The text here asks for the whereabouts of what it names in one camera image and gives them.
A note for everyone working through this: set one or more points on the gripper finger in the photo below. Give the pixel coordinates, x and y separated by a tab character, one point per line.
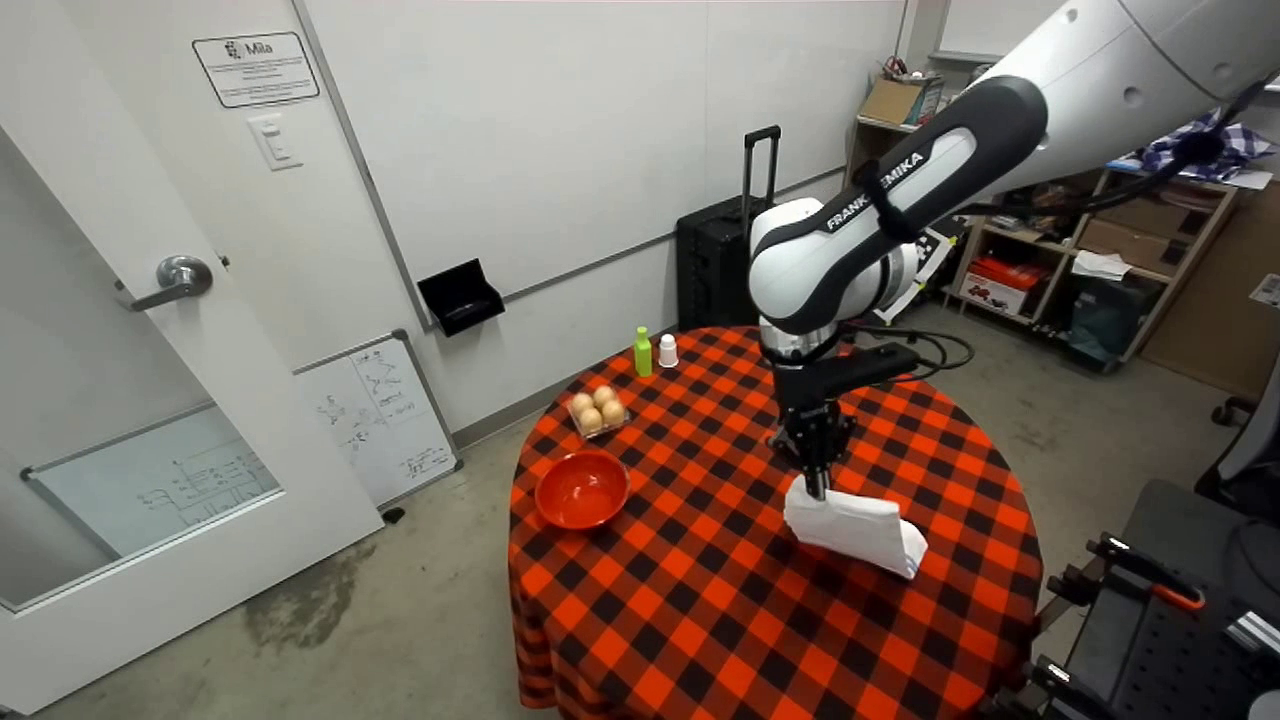
832	450
800	455

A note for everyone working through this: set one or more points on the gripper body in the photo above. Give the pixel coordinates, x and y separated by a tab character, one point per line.
815	412

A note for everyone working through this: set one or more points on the white towel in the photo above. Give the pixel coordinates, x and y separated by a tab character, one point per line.
860	525

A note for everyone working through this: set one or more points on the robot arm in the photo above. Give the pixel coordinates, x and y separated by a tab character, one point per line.
1100	70

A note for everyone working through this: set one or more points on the small white bottle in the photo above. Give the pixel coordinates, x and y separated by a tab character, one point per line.
668	353

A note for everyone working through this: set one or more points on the black suitcase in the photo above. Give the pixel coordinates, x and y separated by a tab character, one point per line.
712	270

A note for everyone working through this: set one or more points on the green bottle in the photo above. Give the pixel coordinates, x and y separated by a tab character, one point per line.
642	355

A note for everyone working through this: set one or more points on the red black checked tablecloth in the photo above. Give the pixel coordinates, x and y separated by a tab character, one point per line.
720	620

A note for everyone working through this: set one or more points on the brown egg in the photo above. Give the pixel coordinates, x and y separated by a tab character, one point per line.
613	411
604	395
591	420
582	403

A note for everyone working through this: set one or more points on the clear egg tray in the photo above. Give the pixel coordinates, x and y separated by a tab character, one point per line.
598	428

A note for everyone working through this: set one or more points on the red bowl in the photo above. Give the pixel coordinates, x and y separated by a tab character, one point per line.
582	490

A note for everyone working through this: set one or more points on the red white box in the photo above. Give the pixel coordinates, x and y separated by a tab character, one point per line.
1000	285

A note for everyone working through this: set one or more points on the open cardboard box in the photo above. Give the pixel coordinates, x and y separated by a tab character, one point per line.
895	100

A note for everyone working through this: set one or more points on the black orange clamp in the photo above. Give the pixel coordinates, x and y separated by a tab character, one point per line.
1150	580

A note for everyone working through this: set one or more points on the wooden shelf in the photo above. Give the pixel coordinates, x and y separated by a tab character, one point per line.
1150	250

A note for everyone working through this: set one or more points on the brown board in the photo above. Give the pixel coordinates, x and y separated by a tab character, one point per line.
1215	320

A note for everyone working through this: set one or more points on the leaning whiteboard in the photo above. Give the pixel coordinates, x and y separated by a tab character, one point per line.
385	420

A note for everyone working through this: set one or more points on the office chair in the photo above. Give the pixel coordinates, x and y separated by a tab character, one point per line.
1250	460

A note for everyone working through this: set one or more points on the blue checked cloth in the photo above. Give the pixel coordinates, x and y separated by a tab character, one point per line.
1215	150

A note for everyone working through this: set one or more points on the white door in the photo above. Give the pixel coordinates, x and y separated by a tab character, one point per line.
150	400

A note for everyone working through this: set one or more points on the black wall tray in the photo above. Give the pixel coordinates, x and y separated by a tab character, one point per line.
462	298

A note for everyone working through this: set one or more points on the white light switch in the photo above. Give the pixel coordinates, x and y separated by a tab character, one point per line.
274	141

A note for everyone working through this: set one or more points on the white wall sign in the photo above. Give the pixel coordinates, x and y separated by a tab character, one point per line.
256	70

